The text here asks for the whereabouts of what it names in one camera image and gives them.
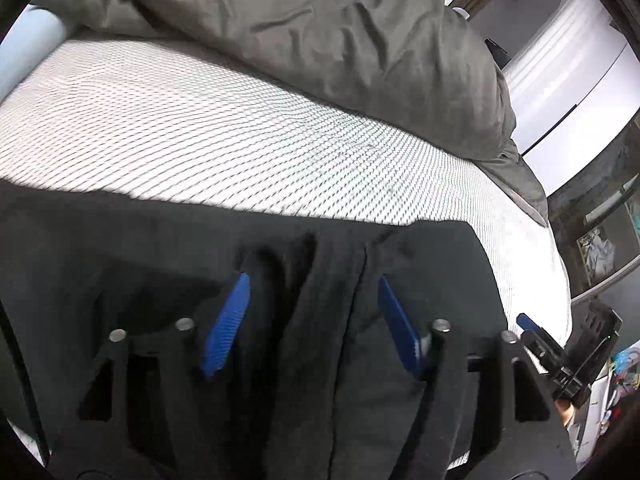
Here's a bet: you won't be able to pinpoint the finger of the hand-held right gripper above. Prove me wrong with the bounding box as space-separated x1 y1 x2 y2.
516 312 571 386

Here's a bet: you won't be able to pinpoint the grey duvet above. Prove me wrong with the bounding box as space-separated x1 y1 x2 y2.
30 0 548 226

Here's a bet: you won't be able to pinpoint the black monitor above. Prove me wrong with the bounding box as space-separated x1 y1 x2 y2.
485 37 508 68

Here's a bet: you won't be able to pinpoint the white curtain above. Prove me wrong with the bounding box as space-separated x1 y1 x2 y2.
500 0 631 156

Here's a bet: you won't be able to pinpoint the light blue pillow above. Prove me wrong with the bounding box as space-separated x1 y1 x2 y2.
0 5 66 101

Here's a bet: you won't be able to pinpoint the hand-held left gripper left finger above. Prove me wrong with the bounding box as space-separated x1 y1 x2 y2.
47 273 251 480

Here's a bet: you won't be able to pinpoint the dark glass door wardrobe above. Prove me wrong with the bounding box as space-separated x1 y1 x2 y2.
547 120 640 301

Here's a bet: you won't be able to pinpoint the black pants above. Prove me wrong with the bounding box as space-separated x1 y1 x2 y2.
0 180 506 480

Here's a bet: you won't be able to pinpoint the honeycomb patterned mattress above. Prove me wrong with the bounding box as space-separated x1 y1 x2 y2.
0 35 573 466

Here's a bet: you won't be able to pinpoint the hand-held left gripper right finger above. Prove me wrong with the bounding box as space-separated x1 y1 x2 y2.
378 275 578 480

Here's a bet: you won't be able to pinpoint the crumpled white cloth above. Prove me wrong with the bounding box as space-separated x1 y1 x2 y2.
577 227 618 278

